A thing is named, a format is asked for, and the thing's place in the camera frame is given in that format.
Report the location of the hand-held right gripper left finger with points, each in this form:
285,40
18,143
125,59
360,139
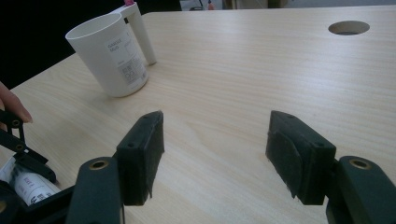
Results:
140,161

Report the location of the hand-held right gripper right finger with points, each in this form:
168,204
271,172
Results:
299,155

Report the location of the white toothpaste tube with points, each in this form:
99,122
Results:
31,188

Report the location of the pink toothbrush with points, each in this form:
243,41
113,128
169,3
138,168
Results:
129,2

